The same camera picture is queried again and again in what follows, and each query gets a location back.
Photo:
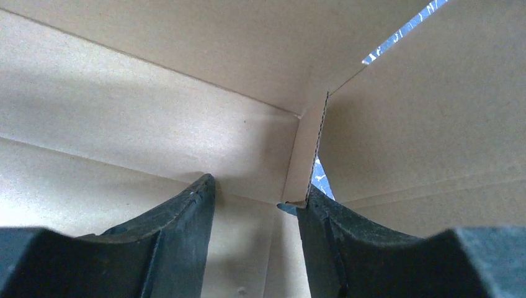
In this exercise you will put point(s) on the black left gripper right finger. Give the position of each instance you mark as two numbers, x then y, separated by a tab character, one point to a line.
349	255

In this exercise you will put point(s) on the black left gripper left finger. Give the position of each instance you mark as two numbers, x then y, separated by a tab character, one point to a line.
161	253

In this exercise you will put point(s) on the brown cardboard box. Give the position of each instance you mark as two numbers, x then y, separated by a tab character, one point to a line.
108	107

